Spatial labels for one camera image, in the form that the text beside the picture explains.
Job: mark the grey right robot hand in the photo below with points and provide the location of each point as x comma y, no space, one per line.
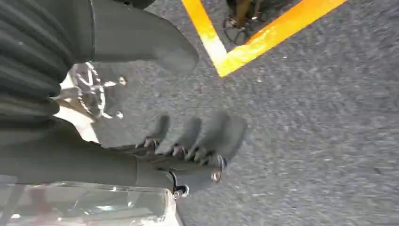
78,162

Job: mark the clear plastic tray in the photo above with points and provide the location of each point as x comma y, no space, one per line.
81,202

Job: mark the ribbed grey right arm sleeve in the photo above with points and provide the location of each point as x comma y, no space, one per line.
28,56

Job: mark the yellow tape marking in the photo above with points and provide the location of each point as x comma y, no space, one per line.
237,57

